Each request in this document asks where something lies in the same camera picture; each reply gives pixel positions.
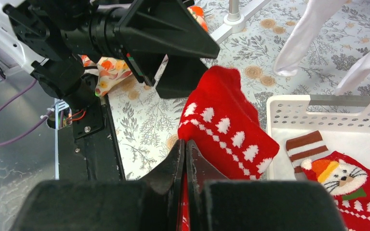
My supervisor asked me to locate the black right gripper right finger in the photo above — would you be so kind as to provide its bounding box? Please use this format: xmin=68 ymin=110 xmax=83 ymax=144
xmin=185 ymin=141 xmax=345 ymax=231

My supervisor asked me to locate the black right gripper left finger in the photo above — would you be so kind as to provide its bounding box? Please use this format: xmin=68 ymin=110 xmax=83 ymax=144
xmin=11 ymin=140 xmax=185 ymax=231

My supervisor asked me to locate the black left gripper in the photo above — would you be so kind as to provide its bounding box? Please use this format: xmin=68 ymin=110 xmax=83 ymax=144
xmin=90 ymin=0 xmax=220 ymax=99

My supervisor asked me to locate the red dotted sock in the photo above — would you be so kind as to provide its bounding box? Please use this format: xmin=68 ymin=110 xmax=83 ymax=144
xmin=177 ymin=66 xmax=281 ymax=181

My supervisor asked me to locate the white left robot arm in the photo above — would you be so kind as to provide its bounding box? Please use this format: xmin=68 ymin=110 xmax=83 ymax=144
xmin=0 ymin=0 xmax=220 ymax=110

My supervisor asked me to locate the orange floral cloth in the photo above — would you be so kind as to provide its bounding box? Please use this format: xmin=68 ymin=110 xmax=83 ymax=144
xmin=81 ymin=5 xmax=210 ymax=97

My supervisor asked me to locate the floral patterned table mat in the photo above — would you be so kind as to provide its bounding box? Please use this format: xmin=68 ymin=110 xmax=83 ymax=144
xmin=108 ymin=0 xmax=370 ymax=180

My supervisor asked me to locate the brown striped sock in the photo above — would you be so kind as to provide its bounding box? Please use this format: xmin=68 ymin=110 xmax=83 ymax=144
xmin=285 ymin=130 xmax=331 ymax=180

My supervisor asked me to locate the white sock basket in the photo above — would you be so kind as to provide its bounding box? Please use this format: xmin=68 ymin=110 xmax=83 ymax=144
xmin=266 ymin=95 xmax=370 ymax=180

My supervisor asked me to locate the silver drying rack frame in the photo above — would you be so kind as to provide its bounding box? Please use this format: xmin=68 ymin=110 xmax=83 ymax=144
xmin=210 ymin=0 xmax=270 ymax=44

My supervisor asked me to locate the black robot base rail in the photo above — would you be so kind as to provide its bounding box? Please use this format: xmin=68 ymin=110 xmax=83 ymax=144
xmin=54 ymin=97 xmax=126 ymax=181

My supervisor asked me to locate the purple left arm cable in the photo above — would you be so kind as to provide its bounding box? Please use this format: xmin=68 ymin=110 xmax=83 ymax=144
xmin=0 ymin=44 xmax=53 ymax=148

